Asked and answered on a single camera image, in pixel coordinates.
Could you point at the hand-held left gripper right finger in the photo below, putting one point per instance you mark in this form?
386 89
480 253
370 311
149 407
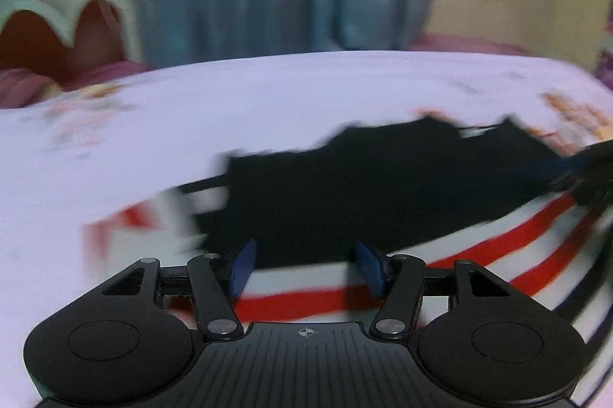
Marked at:
371 266

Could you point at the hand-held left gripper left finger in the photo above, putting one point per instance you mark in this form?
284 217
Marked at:
242 266

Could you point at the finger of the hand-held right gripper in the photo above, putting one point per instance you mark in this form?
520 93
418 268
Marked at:
591 178

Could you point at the striped knit sweater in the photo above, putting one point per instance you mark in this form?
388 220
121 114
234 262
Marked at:
359 197

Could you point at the pink floral bed sheet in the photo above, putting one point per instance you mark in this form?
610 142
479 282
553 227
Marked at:
191 125

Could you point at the cream arched headboard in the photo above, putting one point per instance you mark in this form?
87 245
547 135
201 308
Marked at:
503 5

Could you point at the red scalloped headboard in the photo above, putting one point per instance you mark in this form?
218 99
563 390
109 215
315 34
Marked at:
33 39

